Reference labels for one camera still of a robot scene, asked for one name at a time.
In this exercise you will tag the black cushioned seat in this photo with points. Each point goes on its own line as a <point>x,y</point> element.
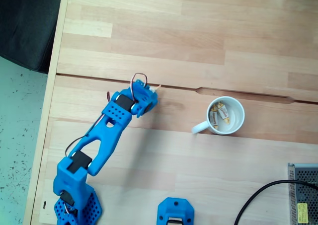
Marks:
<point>27,26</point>

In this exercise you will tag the pale wooden base board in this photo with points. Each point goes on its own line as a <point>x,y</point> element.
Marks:
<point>198,165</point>

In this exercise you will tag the perforated metal power supply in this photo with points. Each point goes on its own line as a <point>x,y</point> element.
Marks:
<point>304,195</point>

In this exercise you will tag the white printed mug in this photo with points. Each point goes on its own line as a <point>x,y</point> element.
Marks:
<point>236,115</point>

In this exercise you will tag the blue post mount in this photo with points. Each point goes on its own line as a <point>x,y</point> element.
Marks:
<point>175,208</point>

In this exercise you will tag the yellow white sweet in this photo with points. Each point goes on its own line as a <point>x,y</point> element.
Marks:
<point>223,112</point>
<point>156,88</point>
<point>213,118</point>

